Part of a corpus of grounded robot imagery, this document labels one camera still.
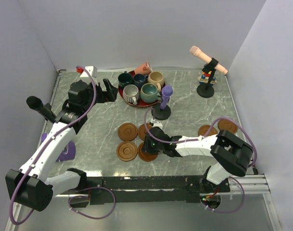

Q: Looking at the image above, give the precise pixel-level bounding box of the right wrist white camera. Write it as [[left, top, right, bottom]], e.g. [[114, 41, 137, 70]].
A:
[[150, 118, 163, 129]]

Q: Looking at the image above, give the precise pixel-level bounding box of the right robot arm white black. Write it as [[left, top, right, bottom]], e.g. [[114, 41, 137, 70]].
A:
[[142, 127, 253, 192]]

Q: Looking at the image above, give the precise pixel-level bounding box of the pink floral cup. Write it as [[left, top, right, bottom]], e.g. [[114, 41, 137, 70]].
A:
[[134, 62, 152, 75]]

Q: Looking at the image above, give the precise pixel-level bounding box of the red round tray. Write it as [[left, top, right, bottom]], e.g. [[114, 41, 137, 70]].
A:
[[118, 71, 165, 107]]

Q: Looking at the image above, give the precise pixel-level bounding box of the pink toy microphone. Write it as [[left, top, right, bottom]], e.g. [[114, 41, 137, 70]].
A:
[[189, 46, 228, 75]]

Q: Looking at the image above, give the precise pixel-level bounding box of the wooden coaster six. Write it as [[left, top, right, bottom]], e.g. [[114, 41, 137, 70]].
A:
[[138, 142, 158, 162]]

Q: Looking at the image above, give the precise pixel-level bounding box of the grey striped mug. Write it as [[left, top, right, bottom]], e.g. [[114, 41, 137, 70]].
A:
[[122, 85, 140, 105]]

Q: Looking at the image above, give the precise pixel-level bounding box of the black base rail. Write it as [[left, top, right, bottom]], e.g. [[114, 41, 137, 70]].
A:
[[87, 176, 230, 203]]

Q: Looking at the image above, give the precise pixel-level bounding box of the purple box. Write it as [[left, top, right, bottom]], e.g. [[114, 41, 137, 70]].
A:
[[40, 140, 76, 162]]

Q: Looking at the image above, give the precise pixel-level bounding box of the wooden coaster three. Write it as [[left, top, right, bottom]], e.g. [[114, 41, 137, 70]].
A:
[[137, 124, 147, 141]]

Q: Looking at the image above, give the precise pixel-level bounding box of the teal glazed mug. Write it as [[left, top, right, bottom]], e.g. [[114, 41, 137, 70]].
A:
[[140, 83, 161, 103]]

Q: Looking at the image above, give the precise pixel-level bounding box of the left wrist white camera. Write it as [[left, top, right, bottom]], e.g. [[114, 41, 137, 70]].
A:
[[76, 66, 97, 78]]

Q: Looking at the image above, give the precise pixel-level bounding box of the wooden coaster five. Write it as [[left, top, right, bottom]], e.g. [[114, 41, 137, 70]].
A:
[[218, 119, 238, 134]]

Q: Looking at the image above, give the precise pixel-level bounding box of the dark green mug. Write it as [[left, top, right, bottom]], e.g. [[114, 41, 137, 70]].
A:
[[118, 72, 133, 89]]

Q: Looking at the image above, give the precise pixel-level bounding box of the wooden coaster four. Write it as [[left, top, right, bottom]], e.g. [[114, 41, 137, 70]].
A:
[[198, 125, 218, 137]]

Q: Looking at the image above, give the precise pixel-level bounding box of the wooden coaster one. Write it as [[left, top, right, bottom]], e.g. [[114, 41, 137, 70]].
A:
[[118, 123, 138, 141]]

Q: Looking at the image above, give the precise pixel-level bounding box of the aluminium rail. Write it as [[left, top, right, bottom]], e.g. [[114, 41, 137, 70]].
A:
[[228, 175, 270, 194]]

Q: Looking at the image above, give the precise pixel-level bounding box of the beige ceramic mug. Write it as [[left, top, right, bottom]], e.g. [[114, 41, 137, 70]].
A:
[[148, 71, 164, 92]]

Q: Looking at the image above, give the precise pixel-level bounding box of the black microphone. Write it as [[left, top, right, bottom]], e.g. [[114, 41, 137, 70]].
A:
[[26, 96, 56, 123]]

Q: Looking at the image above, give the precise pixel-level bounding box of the colourful toy car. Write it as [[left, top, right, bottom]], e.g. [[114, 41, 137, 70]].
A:
[[198, 71, 216, 85]]

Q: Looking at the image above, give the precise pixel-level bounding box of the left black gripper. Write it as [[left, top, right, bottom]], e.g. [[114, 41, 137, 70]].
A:
[[83, 78, 119, 112]]

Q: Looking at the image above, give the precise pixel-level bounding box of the dark blue small cup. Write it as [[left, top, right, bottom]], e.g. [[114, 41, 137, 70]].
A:
[[133, 74, 147, 89]]

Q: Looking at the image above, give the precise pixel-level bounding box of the black stand of purple microphone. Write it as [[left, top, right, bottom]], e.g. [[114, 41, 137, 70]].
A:
[[151, 103, 171, 120]]

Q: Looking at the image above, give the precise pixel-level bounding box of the purple toy microphone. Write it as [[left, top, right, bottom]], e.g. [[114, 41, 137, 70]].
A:
[[160, 85, 173, 110]]

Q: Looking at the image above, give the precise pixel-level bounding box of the wooden coaster two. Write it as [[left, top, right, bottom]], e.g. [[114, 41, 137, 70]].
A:
[[116, 141, 138, 162]]

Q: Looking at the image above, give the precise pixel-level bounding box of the wrist white camera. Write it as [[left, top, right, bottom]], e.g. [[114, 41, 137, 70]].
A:
[[150, 118, 163, 129], [76, 66, 97, 78]]

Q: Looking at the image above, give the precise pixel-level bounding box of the black stand of pink microphone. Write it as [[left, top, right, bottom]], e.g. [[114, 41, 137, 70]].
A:
[[196, 58, 218, 98]]

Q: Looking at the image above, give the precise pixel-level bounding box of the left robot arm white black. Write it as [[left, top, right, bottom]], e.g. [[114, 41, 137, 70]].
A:
[[5, 78, 119, 211]]

